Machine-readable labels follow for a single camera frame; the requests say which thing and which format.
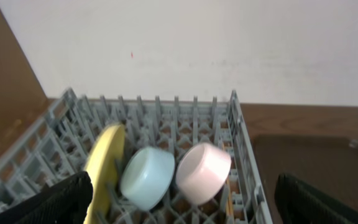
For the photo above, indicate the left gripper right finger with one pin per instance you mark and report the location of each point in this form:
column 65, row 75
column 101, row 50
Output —
column 299, row 202

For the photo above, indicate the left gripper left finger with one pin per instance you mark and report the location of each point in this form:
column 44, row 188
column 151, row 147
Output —
column 66, row 202

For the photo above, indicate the yellow round plate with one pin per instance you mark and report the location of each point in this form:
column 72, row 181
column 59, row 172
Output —
column 101, row 168

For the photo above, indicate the wooden chopstick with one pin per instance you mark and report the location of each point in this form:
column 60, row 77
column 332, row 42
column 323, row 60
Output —
column 229, row 205

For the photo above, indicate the light blue bowl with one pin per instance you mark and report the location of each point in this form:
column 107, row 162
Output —
column 147, row 177

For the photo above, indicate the white bowl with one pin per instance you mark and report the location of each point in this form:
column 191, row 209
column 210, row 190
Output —
column 202, row 172

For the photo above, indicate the grey dishwasher rack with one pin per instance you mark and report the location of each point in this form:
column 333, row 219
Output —
column 58, row 144

